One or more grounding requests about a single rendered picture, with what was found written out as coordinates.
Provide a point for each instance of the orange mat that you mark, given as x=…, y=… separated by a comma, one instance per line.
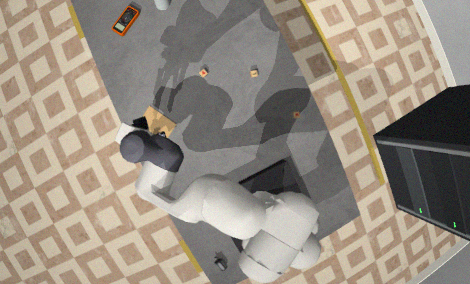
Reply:
x=158, y=122

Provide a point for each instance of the orange multimeter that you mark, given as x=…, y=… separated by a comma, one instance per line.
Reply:
x=125, y=20

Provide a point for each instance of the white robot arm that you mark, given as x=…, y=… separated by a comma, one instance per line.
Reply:
x=227, y=206

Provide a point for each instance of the white bottle with blue cap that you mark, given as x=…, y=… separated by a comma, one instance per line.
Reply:
x=162, y=4

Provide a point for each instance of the orange block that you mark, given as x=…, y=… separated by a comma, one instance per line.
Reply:
x=203, y=73

